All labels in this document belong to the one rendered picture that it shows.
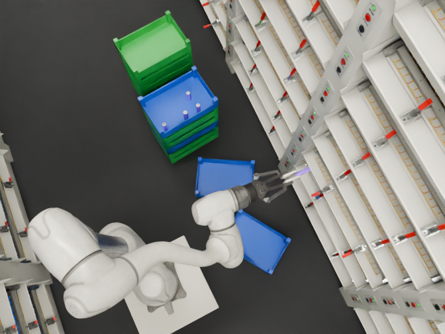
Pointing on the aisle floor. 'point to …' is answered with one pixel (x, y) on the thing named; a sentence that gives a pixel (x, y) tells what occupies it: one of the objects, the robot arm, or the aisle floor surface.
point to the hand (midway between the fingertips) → (290, 177)
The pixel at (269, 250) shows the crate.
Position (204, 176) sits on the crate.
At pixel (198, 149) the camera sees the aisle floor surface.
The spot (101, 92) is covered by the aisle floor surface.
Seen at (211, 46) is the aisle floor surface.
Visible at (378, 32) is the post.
